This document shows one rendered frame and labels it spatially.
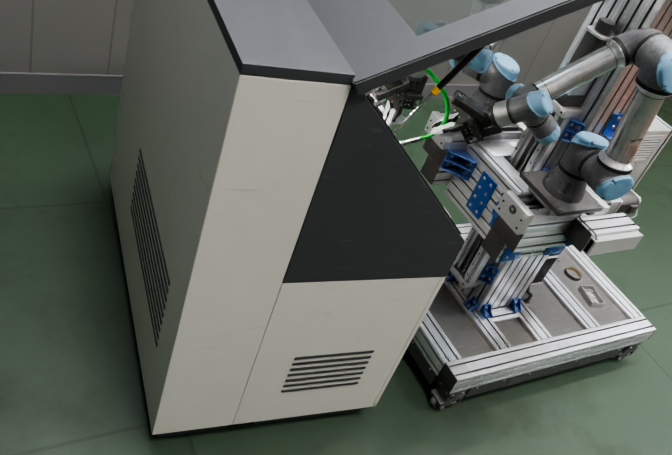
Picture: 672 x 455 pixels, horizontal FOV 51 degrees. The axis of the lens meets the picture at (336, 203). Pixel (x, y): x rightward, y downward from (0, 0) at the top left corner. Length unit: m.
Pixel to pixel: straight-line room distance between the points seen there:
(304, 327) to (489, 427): 1.13
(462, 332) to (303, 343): 0.96
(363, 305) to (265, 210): 0.59
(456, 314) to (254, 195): 1.56
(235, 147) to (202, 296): 0.52
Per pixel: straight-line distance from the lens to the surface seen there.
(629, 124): 2.33
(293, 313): 2.21
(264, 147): 1.72
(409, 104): 2.24
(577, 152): 2.50
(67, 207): 3.41
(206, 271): 1.97
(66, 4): 3.94
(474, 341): 3.10
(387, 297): 2.31
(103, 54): 4.11
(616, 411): 3.59
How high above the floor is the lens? 2.22
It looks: 35 degrees down
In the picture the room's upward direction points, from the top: 21 degrees clockwise
